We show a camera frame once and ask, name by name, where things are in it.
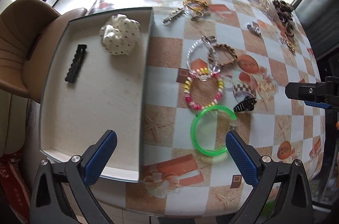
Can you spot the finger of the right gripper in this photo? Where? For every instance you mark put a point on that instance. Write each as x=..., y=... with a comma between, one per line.
x=312, y=94

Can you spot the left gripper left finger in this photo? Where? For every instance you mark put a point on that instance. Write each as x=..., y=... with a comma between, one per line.
x=49, y=203

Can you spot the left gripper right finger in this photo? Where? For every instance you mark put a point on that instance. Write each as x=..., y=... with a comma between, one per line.
x=293, y=203

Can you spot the black small claw clip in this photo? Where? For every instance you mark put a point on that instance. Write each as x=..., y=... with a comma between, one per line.
x=246, y=105

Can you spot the silver rhinestone small clip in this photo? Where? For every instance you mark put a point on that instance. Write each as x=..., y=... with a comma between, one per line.
x=254, y=28

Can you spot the green plastic bangle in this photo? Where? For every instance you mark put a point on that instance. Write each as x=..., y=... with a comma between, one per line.
x=211, y=122

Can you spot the black wavy hair clip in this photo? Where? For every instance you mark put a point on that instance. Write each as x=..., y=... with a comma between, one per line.
x=76, y=64

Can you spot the gold bunny hair clip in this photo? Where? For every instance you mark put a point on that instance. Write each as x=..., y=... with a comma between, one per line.
x=199, y=14

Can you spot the silver bar hair clip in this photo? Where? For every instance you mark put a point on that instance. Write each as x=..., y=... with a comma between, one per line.
x=174, y=15

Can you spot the white dotted scrunchie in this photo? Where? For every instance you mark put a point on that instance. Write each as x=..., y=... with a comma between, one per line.
x=119, y=34

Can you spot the gold leaf hair clip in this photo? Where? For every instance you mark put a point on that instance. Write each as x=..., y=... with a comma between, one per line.
x=288, y=44

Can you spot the leopard print scrunchie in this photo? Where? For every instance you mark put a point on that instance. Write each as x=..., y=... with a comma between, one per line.
x=284, y=10

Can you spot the clear large claw clip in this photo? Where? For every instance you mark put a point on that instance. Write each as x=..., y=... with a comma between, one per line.
x=268, y=8

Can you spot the checkered patterned tablecloth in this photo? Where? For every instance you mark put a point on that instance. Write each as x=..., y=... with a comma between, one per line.
x=179, y=181

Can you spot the grey shallow tray box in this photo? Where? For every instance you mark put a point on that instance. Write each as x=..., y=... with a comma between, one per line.
x=108, y=94

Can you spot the brown leather chair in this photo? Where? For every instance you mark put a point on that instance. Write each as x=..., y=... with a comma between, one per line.
x=30, y=31

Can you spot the clear bead chain keyring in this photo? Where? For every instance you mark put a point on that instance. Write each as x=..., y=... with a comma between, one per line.
x=202, y=58

